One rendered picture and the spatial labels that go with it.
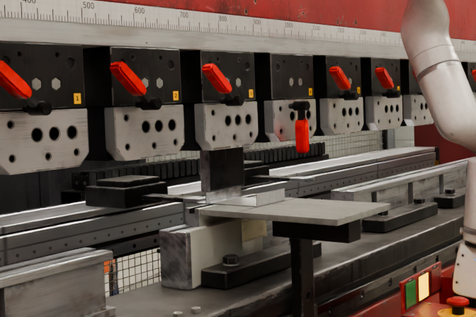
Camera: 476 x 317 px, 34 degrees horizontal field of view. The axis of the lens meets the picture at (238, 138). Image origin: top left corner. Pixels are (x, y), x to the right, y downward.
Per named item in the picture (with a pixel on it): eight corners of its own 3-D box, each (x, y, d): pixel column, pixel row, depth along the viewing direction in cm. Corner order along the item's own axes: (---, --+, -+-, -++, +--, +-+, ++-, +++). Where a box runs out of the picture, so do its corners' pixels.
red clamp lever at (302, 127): (307, 153, 143) (305, 100, 142) (288, 153, 145) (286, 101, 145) (312, 152, 144) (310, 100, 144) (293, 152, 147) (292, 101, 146)
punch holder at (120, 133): (116, 162, 109) (111, 45, 109) (76, 160, 115) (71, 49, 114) (185, 153, 121) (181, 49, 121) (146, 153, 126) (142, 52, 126)
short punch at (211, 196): (210, 204, 132) (208, 148, 131) (201, 203, 133) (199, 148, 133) (245, 197, 140) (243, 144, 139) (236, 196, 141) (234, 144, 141)
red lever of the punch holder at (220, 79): (216, 60, 121) (246, 99, 127) (196, 62, 124) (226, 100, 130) (212, 69, 120) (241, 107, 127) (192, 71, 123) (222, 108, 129)
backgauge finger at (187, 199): (186, 214, 134) (185, 185, 133) (84, 206, 149) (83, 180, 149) (229, 204, 143) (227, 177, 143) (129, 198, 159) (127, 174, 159)
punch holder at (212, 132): (205, 151, 125) (202, 49, 125) (166, 151, 130) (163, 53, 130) (258, 144, 137) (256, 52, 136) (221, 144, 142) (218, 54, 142)
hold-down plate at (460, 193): (452, 209, 200) (452, 197, 200) (433, 207, 204) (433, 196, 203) (491, 194, 224) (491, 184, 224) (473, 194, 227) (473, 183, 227)
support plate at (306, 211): (337, 226, 113) (337, 219, 113) (199, 215, 128) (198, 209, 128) (391, 209, 127) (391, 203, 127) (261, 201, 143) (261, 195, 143)
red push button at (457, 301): (465, 321, 136) (465, 301, 136) (443, 318, 138) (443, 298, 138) (472, 315, 139) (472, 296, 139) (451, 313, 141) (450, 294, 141)
